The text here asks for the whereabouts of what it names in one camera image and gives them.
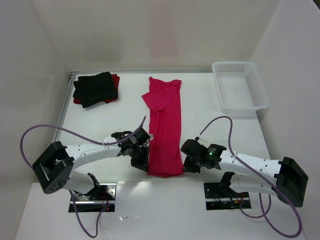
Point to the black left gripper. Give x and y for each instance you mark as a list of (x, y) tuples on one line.
[(139, 161)]

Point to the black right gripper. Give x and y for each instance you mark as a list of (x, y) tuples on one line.
[(188, 166)]

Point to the pink t shirt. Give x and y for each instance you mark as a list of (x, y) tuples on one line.
[(165, 124)]

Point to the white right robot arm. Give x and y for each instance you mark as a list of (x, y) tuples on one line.
[(284, 179)]

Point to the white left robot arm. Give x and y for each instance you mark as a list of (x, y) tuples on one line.
[(56, 168)]

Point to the black folded t shirt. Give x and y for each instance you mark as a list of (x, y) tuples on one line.
[(96, 87)]

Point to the white plastic basket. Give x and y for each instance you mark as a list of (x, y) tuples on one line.
[(239, 87)]

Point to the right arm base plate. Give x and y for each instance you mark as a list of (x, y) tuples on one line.
[(217, 199)]

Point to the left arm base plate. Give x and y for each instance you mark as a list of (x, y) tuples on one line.
[(104, 199)]

